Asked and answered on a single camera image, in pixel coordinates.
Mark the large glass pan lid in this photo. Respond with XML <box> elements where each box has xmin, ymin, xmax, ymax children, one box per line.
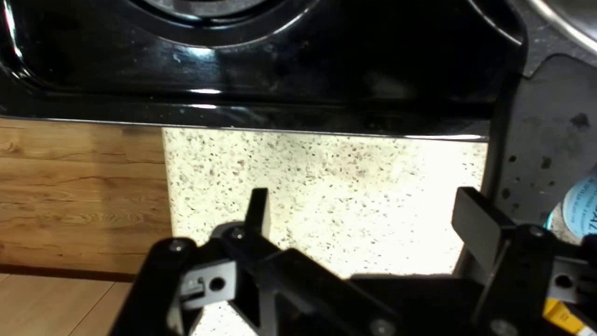
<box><xmin>527</xmin><ymin>0</ymin><xmax>597</xmax><ymax>58</ymax></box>

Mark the blue canister white lid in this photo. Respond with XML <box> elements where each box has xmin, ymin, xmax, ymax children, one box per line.
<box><xmin>544</xmin><ymin>174</ymin><xmax>597</xmax><ymax>247</ymax></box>

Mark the electric coil stove burner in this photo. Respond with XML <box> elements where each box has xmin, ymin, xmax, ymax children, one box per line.
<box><xmin>119</xmin><ymin>0</ymin><xmax>313</xmax><ymax>34</ymax></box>

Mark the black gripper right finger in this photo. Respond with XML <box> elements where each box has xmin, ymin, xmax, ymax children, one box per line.
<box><xmin>449</xmin><ymin>185</ymin><xmax>597</xmax><ymax>336</ymax></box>

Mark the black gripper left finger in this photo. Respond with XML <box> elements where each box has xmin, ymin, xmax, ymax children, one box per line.
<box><xmin>109</xmin><ymin>187</ymin><xmax>300</xmax><ymax>336</ymax></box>

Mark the black electric stove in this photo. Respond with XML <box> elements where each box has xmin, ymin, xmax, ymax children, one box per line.
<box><xmin>0</xmin><ymin>0</ymin><xmax>529</xmax><ymax>142</ymax></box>

